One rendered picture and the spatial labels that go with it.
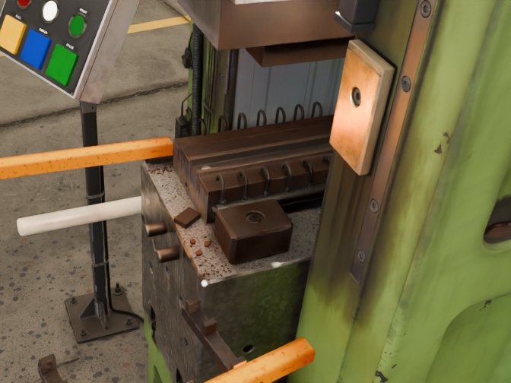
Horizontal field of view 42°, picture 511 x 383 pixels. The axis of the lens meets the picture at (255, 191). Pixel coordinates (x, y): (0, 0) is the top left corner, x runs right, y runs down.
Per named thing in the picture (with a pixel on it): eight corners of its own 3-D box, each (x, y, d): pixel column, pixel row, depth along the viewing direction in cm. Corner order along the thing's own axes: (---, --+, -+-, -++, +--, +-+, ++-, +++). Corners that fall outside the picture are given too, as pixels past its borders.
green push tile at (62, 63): (64, 86, 149) (76, 54, 147) (44, 73, 152) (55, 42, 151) (70, 87, 150) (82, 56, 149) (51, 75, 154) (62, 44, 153)
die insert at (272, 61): (261, 68, 114) (265, 35, 111) (244, 49, 120) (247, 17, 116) (406, 51, 126) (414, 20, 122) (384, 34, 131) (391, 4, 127)
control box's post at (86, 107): (97, 321, 222) (75, 11, 157) (94, 312, 225) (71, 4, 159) (109, 318, 223) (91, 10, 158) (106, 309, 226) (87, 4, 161)
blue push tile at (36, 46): (38, 70, 154) (49, 39, 152) (19, 58, 157) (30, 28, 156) (44, 71, 155) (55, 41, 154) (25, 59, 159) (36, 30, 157)
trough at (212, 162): (198, 178, 125) (199, 172, 124) (189, 163, 129) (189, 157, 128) (386, 145, 141) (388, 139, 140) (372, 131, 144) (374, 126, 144)
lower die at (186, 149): (206, 223, 126) (208, 188, 121) (172, 165, 140) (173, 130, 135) (391, 185, 141) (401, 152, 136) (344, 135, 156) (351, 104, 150)
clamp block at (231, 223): (230, 266, 117) (233, 238, 113) (213, 235, 123) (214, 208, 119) (290, 252, 122) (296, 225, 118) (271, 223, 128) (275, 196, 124)
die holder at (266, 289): (192, 434, 140) (203, 283, 113) (141, 306, 167) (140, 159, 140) (411, 361, 161) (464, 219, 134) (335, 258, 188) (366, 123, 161)
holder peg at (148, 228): (147, 240, 129) (147, 229, 128) (143, 232, 131) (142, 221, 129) (166, 235, 131) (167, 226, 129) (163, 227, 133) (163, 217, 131)
